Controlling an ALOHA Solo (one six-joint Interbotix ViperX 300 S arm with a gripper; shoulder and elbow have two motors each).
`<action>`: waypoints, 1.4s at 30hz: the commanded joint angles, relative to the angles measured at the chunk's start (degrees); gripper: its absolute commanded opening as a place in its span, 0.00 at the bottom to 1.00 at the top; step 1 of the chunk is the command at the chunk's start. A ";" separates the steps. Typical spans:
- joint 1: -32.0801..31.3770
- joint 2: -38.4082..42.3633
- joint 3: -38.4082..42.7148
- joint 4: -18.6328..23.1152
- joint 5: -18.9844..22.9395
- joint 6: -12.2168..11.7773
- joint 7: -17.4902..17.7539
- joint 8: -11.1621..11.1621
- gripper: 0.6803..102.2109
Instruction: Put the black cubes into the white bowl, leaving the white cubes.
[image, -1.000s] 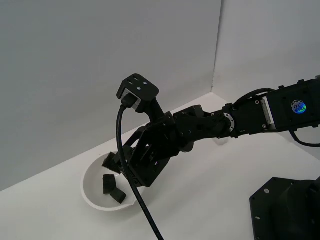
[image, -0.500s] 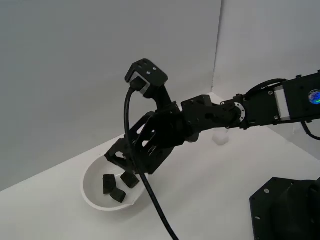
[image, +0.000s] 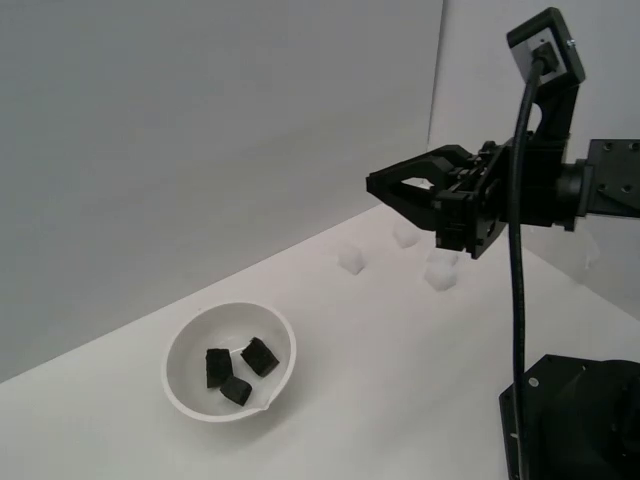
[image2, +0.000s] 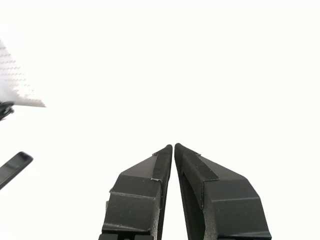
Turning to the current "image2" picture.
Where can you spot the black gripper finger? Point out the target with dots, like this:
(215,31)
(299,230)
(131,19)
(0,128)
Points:
(140,200)
(225,205)

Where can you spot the black glossy smartphone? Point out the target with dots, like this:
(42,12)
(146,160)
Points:
(13,167)

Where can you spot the white perforated panel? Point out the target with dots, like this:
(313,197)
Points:
(15,80)

